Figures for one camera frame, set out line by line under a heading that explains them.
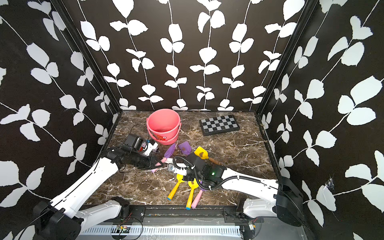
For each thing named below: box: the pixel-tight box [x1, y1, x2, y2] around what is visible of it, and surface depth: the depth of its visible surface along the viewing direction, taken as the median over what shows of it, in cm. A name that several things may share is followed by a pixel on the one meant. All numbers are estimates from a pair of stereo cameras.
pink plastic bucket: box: [146, 108, 182, 146], surface depth 97 cm
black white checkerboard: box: [199, 114, 241, 137], surface depth 112 cm
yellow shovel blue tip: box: [185, 178, 199, 210], surface depth 80 cm
